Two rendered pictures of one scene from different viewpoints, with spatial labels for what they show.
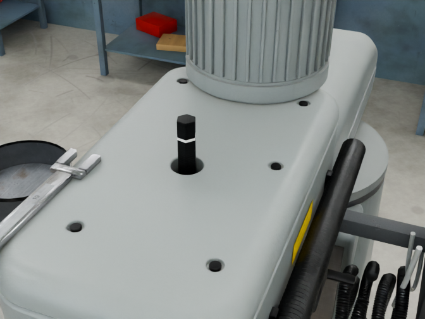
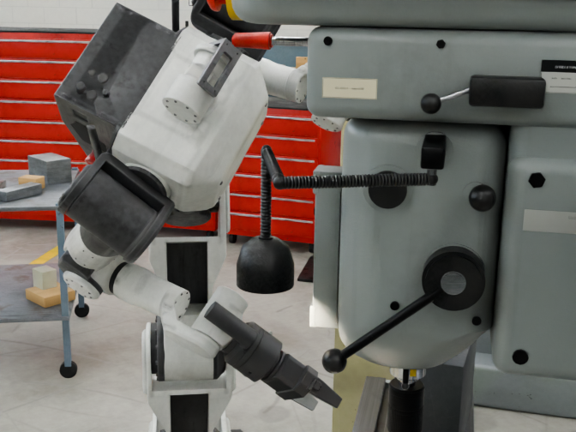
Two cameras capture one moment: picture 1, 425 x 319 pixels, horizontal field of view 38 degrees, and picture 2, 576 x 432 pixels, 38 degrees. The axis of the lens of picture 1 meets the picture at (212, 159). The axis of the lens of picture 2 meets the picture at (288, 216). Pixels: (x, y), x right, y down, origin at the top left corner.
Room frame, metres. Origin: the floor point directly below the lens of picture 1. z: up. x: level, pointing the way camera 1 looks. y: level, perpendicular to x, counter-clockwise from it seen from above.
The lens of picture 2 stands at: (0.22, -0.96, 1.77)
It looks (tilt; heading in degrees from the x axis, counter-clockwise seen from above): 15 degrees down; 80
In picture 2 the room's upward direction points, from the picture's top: 1 degrees clockwise
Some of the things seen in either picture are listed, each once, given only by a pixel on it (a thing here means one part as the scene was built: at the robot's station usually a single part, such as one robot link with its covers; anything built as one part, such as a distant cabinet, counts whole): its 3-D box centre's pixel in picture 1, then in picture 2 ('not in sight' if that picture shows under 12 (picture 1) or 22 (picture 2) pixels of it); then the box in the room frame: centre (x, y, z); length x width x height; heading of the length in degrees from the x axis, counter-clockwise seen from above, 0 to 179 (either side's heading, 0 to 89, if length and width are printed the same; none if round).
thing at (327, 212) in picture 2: not in sight; (328, 247); (0.46, 0.07, 1.45); 0.04 x 0.04 x 0.21; 69
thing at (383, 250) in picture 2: not in sight; (418, 235); (0.56, 0.03, 1.47); 0.21 x 0.19 x 0.32; 69
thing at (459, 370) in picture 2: not in sight; (435, 381); (0.76, 0.43, 1.06); 0.22 x 0.12 x 0.20; 62
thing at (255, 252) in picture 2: not in sight; (265, 260); (0.37, 0.03, 1.44); 0.07 x 0.07 x 0.06
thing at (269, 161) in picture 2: not in sight; (273, 167); (0.36, -0.06, 1.58); 0.17 x 0.01 x 0.01; 86
